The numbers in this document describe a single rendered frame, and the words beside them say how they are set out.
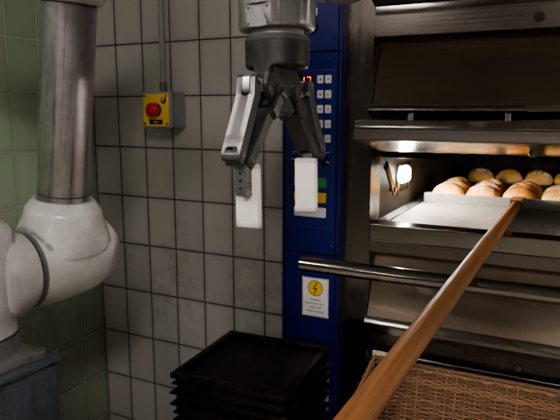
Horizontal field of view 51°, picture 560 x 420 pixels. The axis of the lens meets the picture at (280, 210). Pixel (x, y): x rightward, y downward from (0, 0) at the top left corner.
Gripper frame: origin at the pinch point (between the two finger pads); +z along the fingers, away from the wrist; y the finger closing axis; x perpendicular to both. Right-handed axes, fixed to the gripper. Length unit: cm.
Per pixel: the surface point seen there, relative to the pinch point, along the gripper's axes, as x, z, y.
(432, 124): 0, -10, -63
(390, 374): 16.5, 14.7, 7.1
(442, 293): 14.4, 13.6, -20.2
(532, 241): 19, 16, -78
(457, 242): 3, 17, -78
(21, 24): -106, -38, -46
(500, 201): 4, 12, -120
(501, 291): 18.7, 17.9, -40.9
